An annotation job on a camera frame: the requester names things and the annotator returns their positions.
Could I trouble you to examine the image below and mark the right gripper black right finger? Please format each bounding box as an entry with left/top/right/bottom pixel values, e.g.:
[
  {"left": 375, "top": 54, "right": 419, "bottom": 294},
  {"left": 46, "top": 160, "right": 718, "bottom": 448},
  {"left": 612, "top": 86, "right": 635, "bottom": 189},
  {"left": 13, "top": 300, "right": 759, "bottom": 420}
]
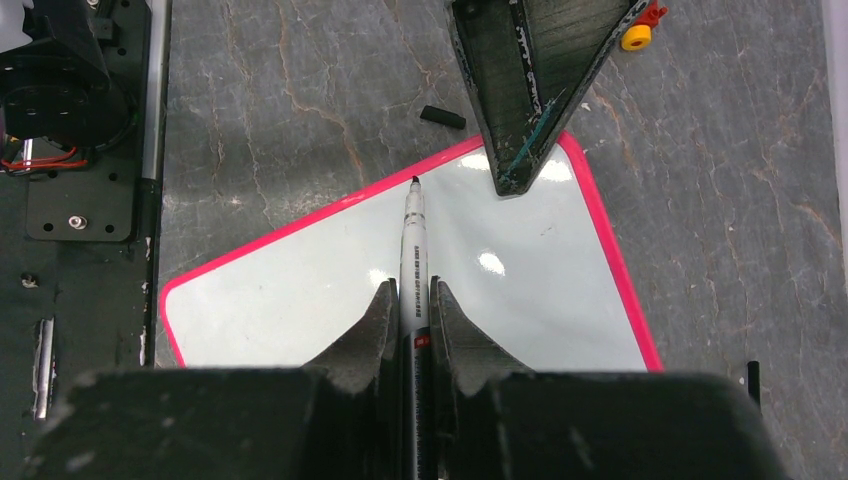
[{"left": 429, "top": 278, "right": 786, "bottom": 479}]

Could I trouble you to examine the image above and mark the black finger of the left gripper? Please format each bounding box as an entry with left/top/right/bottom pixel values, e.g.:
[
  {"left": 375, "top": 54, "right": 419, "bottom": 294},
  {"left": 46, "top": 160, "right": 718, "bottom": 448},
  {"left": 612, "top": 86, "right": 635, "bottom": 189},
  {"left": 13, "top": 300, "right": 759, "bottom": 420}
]
[{"left": 447, "top": 0, "right": 646, "bottom": 197}]

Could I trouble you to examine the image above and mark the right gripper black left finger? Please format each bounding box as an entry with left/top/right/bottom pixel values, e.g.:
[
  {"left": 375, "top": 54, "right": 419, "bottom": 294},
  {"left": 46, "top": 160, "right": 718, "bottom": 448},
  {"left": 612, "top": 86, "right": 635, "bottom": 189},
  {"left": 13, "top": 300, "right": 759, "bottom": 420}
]
[{"left": 21, "top": 280, "right": 401, "bottom": 479}]

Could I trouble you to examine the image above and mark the black marker cap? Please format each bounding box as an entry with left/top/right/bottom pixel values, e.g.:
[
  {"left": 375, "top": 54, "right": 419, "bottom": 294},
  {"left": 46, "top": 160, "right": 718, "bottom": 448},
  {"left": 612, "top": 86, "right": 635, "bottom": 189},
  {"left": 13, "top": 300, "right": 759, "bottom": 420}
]
[{"left": 419, "top": 105, "right": 467, "bottom": 130}]

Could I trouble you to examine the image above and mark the whiteboard with pink frame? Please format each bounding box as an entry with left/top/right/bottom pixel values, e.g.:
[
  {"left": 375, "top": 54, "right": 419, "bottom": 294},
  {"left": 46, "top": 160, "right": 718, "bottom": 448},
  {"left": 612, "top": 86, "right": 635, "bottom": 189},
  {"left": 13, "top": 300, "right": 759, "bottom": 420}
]
[{"left": 159, "top": 133, "right": 662, "bottom": 371}]

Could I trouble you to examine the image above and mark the colourful toy block car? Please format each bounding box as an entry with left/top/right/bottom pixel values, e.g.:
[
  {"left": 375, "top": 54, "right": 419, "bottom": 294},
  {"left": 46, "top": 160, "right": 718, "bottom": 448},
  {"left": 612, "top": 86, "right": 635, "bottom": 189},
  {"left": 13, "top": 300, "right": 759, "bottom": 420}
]
[{"left": 620, "top": 0, "right": 669, "bottom": 52}]

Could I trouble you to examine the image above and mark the black microphone tripod stand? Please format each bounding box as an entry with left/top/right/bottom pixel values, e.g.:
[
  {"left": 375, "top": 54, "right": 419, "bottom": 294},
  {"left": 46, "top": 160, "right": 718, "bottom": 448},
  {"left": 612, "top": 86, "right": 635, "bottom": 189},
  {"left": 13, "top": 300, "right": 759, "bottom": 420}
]
[{"left": 746, "top": 360, "right": 761, "bottom": 407}]

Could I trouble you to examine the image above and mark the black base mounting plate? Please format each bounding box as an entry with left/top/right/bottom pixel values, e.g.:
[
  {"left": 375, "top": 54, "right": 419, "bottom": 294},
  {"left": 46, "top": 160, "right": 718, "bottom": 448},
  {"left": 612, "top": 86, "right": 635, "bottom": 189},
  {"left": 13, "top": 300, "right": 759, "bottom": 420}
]
[{"left": 1, "top": 1, "right": 171, "bottom": 479}]

